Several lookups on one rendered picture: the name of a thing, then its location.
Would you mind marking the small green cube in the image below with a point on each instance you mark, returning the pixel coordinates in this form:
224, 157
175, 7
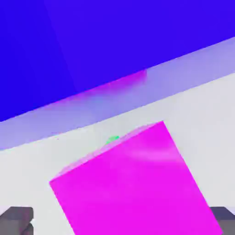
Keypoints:
112, 139

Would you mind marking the large blue box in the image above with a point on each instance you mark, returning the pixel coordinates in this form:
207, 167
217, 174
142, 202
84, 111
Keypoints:
102, 40

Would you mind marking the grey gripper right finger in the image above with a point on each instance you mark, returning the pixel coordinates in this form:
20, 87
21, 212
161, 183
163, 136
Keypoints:
227, 223

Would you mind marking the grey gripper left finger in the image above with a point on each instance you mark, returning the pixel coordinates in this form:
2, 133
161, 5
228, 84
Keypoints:
15, 223

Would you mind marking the small magenta cube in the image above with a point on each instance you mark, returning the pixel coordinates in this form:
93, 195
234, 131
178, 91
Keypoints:
132, 187

